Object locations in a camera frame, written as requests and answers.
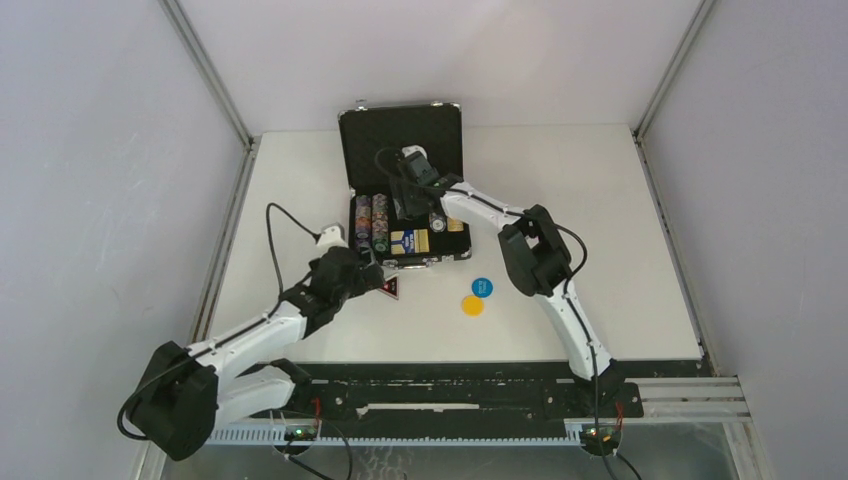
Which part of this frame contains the yellow blue card deck box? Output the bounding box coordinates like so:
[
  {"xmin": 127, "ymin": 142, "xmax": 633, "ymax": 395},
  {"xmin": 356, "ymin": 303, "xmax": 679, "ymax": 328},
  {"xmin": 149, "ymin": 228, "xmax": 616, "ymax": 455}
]
[{"xmin": 389, "ymin": 229, "xmax": 430, "ymax": 256}]

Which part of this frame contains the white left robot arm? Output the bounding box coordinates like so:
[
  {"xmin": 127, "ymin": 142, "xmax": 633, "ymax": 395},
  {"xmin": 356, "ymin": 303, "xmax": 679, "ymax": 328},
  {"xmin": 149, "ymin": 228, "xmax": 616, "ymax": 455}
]
[{"xmin": 117, "ymin": 247, "xmax": 385, "ymax": 461}]

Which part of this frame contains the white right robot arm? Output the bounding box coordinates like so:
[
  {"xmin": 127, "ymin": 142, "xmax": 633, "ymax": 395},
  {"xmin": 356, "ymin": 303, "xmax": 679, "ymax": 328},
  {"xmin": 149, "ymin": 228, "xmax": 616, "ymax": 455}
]
[{"xmin": 374, "ymin": 147, "xmax": 618, "ymax": 416}]

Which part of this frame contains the right chip row orange blue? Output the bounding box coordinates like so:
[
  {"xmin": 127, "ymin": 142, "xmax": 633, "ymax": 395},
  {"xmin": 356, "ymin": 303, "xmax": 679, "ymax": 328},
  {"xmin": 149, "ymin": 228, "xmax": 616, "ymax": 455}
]
[{"xmin": 428, "ymin": 212, "xmax": 447, "ymax": 233}]

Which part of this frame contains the triangular all in button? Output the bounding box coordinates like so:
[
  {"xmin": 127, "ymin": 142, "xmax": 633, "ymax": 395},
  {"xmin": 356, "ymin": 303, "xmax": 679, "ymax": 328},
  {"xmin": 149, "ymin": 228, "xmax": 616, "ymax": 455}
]
[{"xmin": 379, "ymin": 275, "xmax": 399, "ymax": 300}]

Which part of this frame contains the left chip row purple end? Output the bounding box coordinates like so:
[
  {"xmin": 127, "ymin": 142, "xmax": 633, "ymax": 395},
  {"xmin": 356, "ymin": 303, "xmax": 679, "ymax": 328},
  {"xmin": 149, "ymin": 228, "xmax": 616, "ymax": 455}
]
[{"xmin": 354, "ymin": 195, "xmax": 372, "ymax": 248}]

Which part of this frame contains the black aluminium poker case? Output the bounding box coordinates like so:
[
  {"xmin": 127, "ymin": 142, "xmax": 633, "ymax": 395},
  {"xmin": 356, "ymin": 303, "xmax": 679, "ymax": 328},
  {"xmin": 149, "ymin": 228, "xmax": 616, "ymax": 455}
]
[{"xmin": 337, "ymin": 102, "xmax": 472, "ymax": 269}]

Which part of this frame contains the right chip row yellow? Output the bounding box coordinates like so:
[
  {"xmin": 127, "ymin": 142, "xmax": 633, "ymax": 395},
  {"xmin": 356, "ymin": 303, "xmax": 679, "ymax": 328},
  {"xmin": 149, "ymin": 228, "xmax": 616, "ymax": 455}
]
[{"xmin": 447, "ymin": 218, "xmax": 465, "ymax": 232}]

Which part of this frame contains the blue small blind button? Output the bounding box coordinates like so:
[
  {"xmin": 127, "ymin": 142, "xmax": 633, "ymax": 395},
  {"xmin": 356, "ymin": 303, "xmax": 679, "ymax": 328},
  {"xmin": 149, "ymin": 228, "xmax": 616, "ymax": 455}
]
[{"xmin": 471, "ymin": 277, "xmax": 494, "ymax": 299}]

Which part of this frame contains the yellow big blind button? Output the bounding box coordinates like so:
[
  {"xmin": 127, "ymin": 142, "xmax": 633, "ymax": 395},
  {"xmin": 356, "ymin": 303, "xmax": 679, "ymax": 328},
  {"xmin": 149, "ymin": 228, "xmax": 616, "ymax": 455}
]
[{"xmin": 460, "ymin": 295, "xmax": 485, "ymax": 317}]

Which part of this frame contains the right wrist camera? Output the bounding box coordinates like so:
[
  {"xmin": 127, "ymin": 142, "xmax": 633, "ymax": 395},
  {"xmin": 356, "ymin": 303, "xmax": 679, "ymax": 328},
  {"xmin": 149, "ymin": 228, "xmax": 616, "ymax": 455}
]
[{"xmin": 401, "ymin": 145, "xmax": 427, "ymax": 159}]

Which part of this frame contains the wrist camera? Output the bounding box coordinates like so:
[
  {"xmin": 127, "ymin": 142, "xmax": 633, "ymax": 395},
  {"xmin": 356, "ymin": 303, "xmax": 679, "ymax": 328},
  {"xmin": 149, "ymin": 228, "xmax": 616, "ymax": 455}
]
[
  {"xmin": 401, "ymin": 145, "xmax": 427, "ymax": 159},
  {"xmin": 315, "ymin": 223, "xmax": 348, "ymax": 253}
]

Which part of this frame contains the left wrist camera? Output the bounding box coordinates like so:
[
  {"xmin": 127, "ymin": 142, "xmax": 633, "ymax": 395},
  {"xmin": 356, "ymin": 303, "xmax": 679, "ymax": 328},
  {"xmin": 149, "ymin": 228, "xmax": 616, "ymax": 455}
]
[{"xmin": 315, "ymin": 223, "xmax": 348, "ymax": 253}]

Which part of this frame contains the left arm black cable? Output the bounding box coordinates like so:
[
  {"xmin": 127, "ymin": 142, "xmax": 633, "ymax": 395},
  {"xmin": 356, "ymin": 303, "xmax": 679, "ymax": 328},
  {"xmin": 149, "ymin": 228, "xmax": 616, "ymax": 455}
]
[{"xmin": 116, "ymin": 202, "xmax": 323, "ymax": 442}]

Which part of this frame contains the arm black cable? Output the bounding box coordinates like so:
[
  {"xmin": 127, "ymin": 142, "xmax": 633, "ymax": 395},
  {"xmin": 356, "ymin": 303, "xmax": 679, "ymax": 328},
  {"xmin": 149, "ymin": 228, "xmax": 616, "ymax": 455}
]
[
  {"xmin": 116, "ymin": 202, "xmax": 323, "ymax": 442},
  {"xmin": 374, "ymin": 145, "xmax": 601, "ymax": 465}
]

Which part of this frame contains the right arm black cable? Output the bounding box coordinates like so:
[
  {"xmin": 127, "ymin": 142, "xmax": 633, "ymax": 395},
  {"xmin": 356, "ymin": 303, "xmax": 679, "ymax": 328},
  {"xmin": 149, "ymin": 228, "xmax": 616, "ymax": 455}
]
[{"xmin": 374, "ymin": 145, "xmax": 601, "ymax": 465}]

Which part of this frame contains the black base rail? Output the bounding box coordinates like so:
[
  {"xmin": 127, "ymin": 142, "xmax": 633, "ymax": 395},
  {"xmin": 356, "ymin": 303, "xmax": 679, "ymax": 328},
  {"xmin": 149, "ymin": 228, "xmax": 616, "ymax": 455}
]
[{"xmin": 255, "ymin": 361, "xmax": 645, "ymax": 440}]

